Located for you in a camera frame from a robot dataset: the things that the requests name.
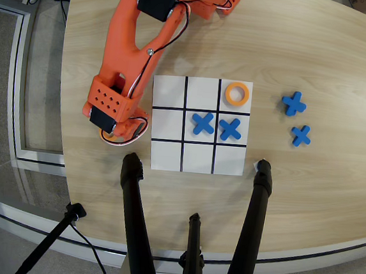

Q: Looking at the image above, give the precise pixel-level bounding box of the blue foam cross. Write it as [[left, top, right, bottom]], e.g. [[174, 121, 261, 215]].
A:
[[190, 110, 217, 137], [217, 116, 244, 143], [289, 123, 313, 149], [280, 89, 309, 118]]

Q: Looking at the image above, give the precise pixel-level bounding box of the gray metal floor frame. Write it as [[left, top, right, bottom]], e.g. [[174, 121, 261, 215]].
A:
[[0, 0, 80, 168]]

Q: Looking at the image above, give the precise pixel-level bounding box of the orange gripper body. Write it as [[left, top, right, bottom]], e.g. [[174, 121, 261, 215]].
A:
[[113, 105, 151, 142]]

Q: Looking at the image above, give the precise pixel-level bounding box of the black stand cable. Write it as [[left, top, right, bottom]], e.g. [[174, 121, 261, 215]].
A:
[[65, 223, 112, 274]]

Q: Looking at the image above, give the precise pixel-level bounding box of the white tic-tac-toe grid sheet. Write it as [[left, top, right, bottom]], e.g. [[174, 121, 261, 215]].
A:
[[146, 73, 254, 178]]

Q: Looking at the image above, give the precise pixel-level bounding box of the robot servo cable bundle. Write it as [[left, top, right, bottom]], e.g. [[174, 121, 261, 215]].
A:
[[100, 0, 234, 156]]

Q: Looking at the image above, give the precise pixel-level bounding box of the small white tape piece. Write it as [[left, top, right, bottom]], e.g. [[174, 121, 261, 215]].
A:
[[252, 157, 267, 174]]

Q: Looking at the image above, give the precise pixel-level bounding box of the short black tripod leg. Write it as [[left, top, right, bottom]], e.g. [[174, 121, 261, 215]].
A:
[[177, 211, 211, 274]]

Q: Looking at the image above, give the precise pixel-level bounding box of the black stand pole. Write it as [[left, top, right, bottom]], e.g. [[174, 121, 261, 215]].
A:
[[13, 198, 88, 274]]

